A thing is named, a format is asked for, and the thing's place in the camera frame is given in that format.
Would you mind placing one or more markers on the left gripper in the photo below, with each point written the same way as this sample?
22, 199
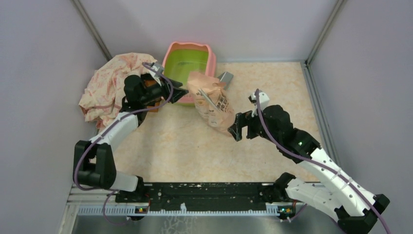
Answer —
177, 92

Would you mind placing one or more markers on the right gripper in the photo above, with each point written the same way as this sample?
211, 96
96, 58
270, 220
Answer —
241, 120

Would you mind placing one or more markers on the pink and green litter box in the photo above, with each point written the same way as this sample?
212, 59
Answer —
192, 64

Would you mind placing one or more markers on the white bag sealing clip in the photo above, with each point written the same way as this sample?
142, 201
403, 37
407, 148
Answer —
210, 101

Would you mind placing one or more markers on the pink cat litter bag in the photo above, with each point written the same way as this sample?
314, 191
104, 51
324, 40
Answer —
219, 121

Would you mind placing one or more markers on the metal litter scoop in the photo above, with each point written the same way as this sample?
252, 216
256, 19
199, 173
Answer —
226, 78

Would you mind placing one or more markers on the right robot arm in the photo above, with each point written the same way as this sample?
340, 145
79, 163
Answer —
353, 208

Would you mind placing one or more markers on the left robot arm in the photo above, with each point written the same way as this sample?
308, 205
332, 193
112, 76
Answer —
94, 166

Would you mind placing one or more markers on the orange wooden tray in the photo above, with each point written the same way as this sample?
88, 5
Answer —
152, 96

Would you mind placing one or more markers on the pink floral cloth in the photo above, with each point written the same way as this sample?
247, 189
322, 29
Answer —
102, 98

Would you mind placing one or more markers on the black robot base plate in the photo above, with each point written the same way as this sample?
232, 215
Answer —
204, 197

